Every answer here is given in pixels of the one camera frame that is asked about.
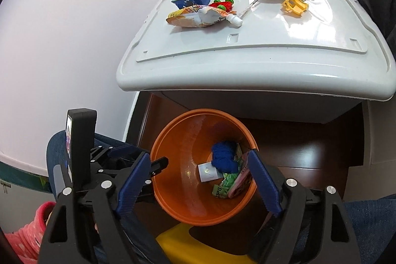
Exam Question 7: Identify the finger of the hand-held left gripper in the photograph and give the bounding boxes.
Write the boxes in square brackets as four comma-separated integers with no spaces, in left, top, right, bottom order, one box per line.
[136,157,169,203]
[90,145,139,173]

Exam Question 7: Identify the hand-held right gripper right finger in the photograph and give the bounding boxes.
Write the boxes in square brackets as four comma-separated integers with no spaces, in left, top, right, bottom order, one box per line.
[247,149,362,264]

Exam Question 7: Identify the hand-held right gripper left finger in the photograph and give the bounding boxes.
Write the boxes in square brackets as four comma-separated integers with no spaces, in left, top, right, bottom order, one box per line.
[37,152,172,264]

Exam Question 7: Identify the orange plastic bin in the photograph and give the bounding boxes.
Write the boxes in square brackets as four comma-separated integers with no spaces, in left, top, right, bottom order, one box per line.
[149,109,260,227]

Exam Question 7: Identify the orange pouch with white spout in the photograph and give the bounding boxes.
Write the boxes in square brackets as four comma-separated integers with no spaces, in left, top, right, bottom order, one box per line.
[165,3,243,29]

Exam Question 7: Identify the red wrapper with green caps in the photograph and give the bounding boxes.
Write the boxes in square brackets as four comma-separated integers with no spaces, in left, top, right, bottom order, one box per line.
[208,0,235,15]

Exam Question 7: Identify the clear drinking straw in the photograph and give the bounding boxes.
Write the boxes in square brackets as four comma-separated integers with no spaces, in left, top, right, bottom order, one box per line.
[237,0,263,19]

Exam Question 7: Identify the yellow plastic piece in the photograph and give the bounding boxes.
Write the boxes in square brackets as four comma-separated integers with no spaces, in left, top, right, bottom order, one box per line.
[281,0,310,16]

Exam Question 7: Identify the pink snack packet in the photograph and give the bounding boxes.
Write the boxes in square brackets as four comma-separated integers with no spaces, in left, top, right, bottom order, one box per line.
[228,153,255,199]

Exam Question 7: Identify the person's left jeans leg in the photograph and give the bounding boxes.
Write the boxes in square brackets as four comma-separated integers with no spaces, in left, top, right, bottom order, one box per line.
[46,131,137,193]

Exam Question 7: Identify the person's jeans leg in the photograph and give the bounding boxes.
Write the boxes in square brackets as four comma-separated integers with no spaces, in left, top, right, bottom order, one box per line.
[343,194,396,264]
[46,131,137,193]

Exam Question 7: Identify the green snack packet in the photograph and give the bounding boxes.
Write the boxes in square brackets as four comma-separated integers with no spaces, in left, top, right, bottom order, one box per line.
[212,145,248,199]

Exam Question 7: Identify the blue crumpled cloth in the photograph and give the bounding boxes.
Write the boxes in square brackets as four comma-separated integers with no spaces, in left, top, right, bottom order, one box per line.
[211,141,242,174]

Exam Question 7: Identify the small white card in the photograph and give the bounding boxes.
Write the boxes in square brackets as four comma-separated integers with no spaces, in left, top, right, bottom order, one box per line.
[198,162,224,182]

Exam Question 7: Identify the yellow plastic stool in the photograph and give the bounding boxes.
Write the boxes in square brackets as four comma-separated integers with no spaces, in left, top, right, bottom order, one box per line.
[155,223,257,264]

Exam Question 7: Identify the pink dotted slipper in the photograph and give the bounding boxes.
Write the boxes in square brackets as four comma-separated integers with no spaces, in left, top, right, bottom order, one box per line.
[4,201,58,264]

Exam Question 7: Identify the person's right jeans leg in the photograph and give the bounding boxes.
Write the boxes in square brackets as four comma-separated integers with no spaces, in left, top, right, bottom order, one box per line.
[343,194,396,264]

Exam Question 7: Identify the grey plastic storage box lid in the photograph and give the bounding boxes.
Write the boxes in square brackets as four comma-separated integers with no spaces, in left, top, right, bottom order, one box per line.
[115,0,396,125]

